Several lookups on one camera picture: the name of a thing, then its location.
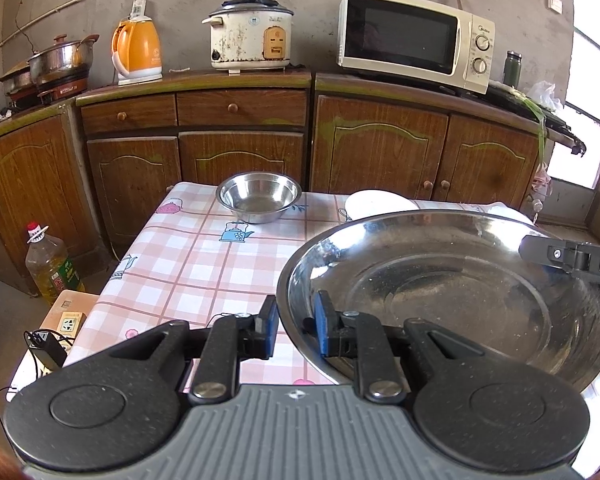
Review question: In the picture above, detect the black cooktop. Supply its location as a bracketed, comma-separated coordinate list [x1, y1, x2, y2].
[485, 82, 587, 156]

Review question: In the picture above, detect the green leek leaf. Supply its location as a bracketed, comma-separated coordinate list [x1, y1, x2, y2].
[522, 95, 551, 161]

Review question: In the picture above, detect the white rice cooker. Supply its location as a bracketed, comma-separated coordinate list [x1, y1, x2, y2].
[202, 0, 295, 72]

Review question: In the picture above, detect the small steel bowl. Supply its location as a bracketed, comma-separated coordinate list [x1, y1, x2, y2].
[215, 172, 303, 225]

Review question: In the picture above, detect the narrow brown wooden cabinet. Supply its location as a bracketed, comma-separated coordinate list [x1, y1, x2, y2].
[0, 102, 98, 296]

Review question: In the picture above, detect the cooking oil bottle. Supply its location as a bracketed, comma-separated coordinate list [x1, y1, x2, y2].
[25, 221, 86, 306]

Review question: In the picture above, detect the beige socket block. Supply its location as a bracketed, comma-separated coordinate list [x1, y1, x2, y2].
[55, 311, 87, 336]

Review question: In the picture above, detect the brown wooden cabinet with drawers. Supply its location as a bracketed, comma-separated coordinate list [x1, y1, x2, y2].
[75, 71, 313, 261]

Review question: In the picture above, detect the metal door with window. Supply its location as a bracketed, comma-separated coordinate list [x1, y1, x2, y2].
[545, 0, 600, 231]

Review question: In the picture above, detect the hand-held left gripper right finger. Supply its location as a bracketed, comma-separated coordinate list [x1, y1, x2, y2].
[302, 291, 483, 403]

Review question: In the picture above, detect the red black induction cooker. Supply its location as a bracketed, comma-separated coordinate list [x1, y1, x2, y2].
[5, 72, 91, 108]

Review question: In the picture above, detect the orange electric kettle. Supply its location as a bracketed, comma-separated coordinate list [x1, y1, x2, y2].
[111, 17, 164, 86]

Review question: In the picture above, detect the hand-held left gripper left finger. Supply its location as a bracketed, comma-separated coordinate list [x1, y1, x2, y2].
[111, 296, 279, 407]

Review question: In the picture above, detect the black power adapter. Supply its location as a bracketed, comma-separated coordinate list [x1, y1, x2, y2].
[26, 329, 70, 368]

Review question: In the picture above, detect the large steel plate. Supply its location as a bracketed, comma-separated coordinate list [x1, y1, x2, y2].
[276, 210, 600, 393]

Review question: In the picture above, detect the cream microwave oven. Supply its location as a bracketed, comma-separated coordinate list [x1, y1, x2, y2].
[336, 0, 497, 96]

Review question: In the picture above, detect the white bowl with green print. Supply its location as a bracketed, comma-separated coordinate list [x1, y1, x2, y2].
[344, 189, 421, 222]

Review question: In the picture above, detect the pink umbrella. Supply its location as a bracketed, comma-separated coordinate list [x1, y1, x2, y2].
[530, 162, 553, 201]

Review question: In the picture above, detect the steel pot with lid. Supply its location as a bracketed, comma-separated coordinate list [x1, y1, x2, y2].
[27, 34, 101, 86]

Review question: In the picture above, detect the pink checked tablecloth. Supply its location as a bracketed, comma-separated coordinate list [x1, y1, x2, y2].
[62, 181, 600, 461]

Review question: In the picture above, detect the clear plastic bag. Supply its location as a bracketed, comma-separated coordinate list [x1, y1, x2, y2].
[525, 81, 563, 111]

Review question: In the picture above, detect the green thermos bottle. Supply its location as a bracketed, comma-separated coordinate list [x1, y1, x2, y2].
[503, 50, 523, 88]

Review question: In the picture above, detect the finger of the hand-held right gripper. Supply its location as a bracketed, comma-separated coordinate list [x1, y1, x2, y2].
[519, 234, 590, 273]

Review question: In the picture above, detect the two-door brown wooden cabinet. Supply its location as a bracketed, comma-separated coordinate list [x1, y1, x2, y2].
[311, 72, 576, 211]

